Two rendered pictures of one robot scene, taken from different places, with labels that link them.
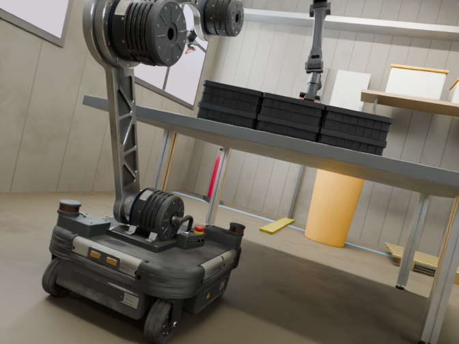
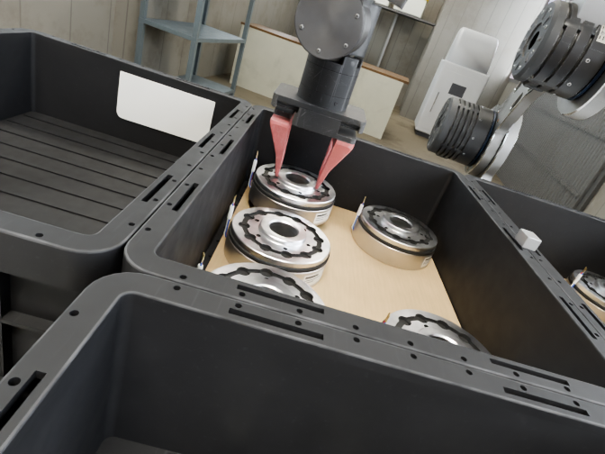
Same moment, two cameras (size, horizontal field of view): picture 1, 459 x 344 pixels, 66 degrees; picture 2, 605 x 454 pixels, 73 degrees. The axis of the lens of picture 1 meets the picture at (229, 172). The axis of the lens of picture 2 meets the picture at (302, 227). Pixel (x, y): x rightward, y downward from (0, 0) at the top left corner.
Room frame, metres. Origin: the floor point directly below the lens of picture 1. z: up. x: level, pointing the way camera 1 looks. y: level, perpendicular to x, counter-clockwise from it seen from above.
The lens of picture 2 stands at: (2.18, -0.39, 1.05)
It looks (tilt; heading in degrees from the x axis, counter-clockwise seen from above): 27 degrees down; 165
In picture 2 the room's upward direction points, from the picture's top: 20 degrees clockwise
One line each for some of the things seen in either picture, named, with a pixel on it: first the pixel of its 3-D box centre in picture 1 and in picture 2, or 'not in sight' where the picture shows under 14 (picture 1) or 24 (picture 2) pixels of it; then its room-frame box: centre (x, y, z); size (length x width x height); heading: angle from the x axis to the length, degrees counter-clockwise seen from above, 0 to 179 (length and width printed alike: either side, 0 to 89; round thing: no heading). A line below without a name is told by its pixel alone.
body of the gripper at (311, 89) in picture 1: (311, 91); (327, 84); (1.73, -0.29, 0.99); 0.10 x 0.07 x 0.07; 79
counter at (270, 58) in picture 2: not in sight; (319, 79); (-3.20, 0.64, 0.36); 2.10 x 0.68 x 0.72; 70
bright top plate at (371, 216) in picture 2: not in sight; (398, 227); (1.75, -0.15, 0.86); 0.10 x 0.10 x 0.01
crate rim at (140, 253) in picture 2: (293, 108); (369, 204); (1.85, -0.25, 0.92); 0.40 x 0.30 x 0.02; 170
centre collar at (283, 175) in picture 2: not in sight; (296, 180); (1.73, -0.29, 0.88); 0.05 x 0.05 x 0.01
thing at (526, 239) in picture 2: not in sight; (528, 240); (1.88, -0.10, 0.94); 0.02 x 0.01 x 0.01; 170
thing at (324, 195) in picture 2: not in sight; (295, 184); (1.73, -0.29, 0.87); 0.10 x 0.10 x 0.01
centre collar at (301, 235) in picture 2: not in sight; (283, 231); (1.84, -0.31, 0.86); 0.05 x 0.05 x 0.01
